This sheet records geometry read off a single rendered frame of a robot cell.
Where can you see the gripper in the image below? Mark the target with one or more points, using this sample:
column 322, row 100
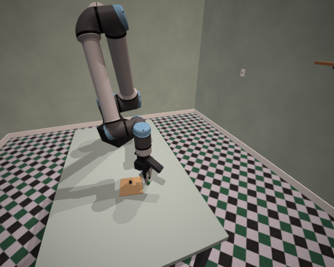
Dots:
column 139, row 164

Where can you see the orange flat mat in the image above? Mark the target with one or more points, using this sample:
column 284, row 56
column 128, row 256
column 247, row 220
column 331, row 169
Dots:
column 135, row 188

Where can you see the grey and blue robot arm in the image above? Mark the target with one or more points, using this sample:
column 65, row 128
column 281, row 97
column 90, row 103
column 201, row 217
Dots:
column 111, row 20

